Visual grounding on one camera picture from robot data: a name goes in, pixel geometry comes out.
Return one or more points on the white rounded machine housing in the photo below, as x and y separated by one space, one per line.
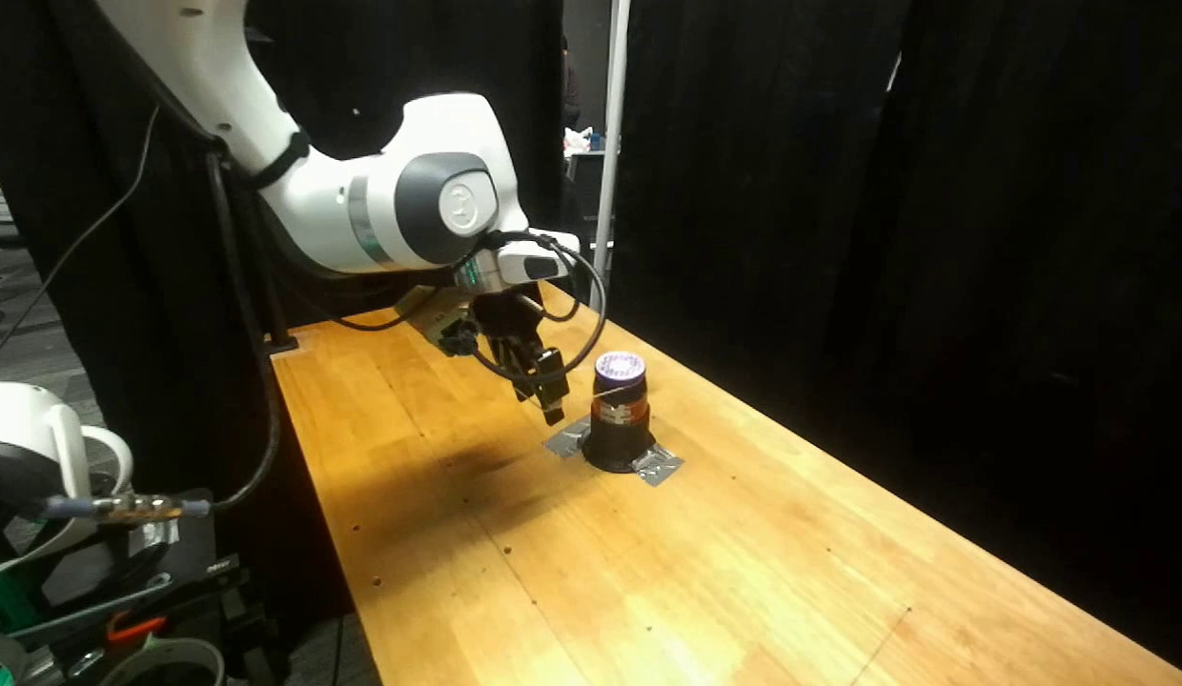
32 431

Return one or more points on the white vertical pole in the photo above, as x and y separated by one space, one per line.
607 154

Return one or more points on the grey tape piece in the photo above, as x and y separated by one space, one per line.
567 441
659 468

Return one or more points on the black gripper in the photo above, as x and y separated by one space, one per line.
510 325

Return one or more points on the black curtain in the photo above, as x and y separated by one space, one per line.
998 254
98 318

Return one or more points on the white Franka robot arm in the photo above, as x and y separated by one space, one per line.
364 212

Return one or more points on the green and black equipment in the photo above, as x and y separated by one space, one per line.
119 593

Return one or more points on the black stand pole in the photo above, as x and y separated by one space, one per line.
268 297

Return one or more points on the gold wrist camera mount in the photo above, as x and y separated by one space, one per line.
457 330

